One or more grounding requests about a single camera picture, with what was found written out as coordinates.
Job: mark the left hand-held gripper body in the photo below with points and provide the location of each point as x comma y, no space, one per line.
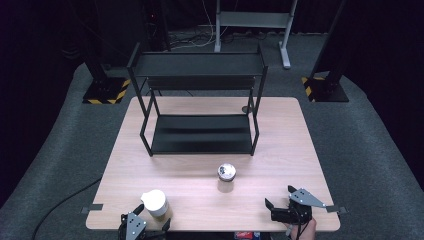
134,226

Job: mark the black stand with striped base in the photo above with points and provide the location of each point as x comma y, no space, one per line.
106,90
325,88

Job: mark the black two-tier metal rack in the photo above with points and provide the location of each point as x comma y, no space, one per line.
201,133

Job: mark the grey table edge bracket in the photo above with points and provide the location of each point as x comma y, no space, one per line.
92,208
336,209

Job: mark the jar with white lid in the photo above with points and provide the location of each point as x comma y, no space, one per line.
155,201

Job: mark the grey metal desk frame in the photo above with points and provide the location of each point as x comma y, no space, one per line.
253,20

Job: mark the person's red printed clothing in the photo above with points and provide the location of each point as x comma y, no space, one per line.
245,235

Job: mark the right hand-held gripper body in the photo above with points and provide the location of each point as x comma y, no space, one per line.
293,213

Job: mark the person's right hand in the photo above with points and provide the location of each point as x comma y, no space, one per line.
305,230

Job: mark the round table grommet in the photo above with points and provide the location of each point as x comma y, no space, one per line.
246,109

